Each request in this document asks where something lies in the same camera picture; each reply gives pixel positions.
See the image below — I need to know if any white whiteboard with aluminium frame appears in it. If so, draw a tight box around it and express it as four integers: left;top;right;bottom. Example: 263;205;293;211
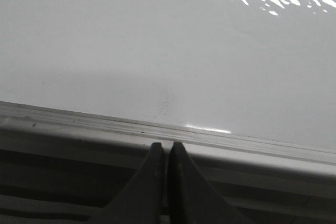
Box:
1;0;335;178

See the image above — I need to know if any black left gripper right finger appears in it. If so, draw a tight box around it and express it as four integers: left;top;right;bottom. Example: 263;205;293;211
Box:
167;142;253;223

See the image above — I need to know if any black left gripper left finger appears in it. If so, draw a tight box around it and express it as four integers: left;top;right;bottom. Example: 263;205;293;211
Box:
87;143;165;223

